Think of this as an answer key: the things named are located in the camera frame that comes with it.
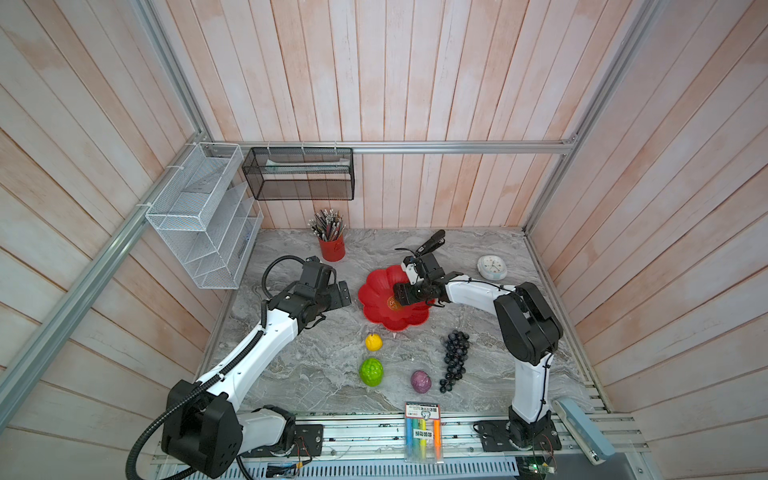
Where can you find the highlighter marker pack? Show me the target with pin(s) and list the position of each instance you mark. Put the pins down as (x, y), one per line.
(423, 433)

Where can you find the green fake custard apple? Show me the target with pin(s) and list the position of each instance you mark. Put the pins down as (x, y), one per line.
(371, 372)

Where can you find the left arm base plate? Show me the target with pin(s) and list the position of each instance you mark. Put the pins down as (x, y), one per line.
(305, 440)

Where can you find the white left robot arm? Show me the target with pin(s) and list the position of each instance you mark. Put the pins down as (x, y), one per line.
(202, 425)

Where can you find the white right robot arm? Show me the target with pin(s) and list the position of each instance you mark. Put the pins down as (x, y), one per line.
(530, 331)

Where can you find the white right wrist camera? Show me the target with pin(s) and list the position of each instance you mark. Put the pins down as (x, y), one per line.
(410, 269)

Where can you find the blue grey device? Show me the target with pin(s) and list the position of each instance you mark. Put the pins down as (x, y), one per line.
(592, 442)

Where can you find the purple fake fruit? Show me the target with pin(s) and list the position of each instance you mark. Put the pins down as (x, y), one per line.
(420, 382)

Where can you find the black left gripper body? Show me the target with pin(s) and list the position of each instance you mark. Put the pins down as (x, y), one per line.
(330, 299)

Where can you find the red metal pencil bucket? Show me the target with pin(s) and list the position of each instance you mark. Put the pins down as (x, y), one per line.
(333, 250)

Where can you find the black wire mesh basket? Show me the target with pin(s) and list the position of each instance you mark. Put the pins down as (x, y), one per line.
(300, 173)

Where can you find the yellow fake fruit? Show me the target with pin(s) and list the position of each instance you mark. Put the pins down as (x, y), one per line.
(373, 342)

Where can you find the bundle of pencils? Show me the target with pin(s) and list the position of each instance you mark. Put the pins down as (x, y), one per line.
(327, 224)

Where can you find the white wire mesh shelf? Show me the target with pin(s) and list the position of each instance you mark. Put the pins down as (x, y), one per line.
(207, 217)

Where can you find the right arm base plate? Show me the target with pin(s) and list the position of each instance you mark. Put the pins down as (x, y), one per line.
(515, 435)

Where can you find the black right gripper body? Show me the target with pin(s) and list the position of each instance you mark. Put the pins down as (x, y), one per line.
(413, 292)

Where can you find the white round clock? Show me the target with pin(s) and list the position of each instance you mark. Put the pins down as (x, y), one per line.
(492, 267)

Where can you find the black stapler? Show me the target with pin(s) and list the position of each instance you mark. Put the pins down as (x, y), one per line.
(432, 244)

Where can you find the dark fake grape bunch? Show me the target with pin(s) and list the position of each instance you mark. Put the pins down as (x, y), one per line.
(456, 345)

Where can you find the red flower-shaped fruit bowl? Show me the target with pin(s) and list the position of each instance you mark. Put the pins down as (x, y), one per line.
(380, 305)

